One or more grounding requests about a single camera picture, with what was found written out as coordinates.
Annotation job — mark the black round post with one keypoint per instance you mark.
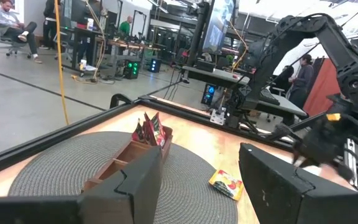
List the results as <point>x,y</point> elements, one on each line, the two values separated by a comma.
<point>199,31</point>

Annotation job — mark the silver aluminium extrusion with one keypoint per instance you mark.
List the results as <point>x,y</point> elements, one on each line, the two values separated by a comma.
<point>350,146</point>

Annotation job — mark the red partition panel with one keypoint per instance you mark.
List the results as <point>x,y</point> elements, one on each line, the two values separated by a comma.
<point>322,90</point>

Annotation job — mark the computer tower green lights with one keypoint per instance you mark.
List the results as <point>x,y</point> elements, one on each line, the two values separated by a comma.
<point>131,70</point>

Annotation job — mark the yellow tea packet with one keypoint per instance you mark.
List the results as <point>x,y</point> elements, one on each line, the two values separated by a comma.
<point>225,184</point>

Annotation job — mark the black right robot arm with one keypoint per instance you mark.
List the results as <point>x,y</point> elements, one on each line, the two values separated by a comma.
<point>337,46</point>

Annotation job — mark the yellow gripper tag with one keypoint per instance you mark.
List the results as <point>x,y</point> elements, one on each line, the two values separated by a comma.
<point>333,117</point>

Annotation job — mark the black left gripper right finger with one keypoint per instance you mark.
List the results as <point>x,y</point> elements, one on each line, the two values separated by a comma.
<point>278,193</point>

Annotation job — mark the black metal table frame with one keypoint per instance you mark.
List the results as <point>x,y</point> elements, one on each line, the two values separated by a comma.
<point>57,137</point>

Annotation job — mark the silver metal bracket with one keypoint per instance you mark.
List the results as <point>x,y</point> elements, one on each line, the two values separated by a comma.
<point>217,117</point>

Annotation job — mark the round grey woven placemat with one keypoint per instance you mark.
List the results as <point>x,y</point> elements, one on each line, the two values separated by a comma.
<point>57,168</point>

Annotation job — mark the computer tower blue fan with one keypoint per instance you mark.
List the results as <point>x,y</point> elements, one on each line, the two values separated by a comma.
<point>209,93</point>

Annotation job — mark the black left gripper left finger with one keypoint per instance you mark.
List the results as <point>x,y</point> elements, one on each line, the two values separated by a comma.
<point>135,193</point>

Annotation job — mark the person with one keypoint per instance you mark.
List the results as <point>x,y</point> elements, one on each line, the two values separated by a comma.
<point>50,28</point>
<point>6,17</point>
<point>303,77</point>
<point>124,28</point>

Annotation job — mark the computer tower blue lights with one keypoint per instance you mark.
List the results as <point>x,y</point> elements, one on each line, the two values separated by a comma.
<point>155,65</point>

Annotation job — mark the red tea packet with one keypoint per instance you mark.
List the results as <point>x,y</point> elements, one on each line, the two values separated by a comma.
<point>149,130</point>
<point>138,133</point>
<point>159,130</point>

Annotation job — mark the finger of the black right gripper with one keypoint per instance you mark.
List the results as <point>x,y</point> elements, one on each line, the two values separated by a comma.
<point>300,154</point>
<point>344,171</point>

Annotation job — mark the large display screen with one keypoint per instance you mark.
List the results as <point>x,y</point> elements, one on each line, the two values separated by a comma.
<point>219,25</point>

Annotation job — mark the brown wooden tea box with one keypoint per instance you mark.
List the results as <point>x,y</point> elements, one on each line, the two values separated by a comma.
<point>126,155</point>

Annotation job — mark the white cup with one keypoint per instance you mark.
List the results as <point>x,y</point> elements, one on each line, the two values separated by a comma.
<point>90,24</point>

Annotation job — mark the wooden topped desk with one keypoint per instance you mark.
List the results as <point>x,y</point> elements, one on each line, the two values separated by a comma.
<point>129,46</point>

